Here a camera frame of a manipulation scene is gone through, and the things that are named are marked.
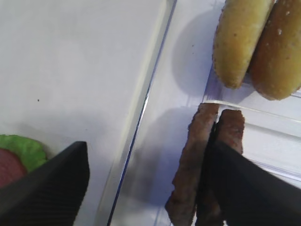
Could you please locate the golden bun half right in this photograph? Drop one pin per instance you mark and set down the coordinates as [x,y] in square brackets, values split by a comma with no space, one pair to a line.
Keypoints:
[276,65]

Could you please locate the tan bun half left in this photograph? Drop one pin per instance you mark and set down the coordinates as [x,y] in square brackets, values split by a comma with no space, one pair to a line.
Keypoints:
[239,28]

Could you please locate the clear acrylic right rack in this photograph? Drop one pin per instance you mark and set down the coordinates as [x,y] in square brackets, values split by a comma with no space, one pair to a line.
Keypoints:
[184,79]

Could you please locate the cream rectangular metal tray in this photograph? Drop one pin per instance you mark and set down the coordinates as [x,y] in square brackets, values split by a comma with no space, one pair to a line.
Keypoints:
[77,77]

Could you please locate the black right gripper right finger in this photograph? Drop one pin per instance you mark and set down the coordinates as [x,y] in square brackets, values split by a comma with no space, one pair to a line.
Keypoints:
[247,194]

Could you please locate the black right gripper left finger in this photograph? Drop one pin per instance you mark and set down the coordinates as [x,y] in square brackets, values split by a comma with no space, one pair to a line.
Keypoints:
[52,194]

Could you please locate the brown meat patty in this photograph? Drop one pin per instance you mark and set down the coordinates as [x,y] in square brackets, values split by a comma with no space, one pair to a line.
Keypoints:
[229,129]
[181,205]

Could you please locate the white paper tray liner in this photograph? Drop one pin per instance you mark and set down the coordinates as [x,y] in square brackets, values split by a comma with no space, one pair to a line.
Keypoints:
[63,70]

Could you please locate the green lettuce leaf on tray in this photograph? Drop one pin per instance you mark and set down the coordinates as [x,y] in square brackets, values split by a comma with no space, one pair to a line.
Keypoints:
[30,152]

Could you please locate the red tomato slice on tray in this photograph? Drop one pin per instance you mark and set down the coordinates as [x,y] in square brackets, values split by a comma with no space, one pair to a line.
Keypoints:
[11,168]

